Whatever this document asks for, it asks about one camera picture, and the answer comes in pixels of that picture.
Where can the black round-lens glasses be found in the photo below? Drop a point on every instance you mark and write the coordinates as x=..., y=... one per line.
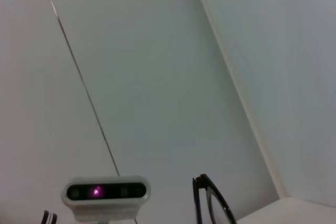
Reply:
x=196, y=203

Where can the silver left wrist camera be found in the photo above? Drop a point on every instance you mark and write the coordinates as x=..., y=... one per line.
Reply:
x=105, y=192

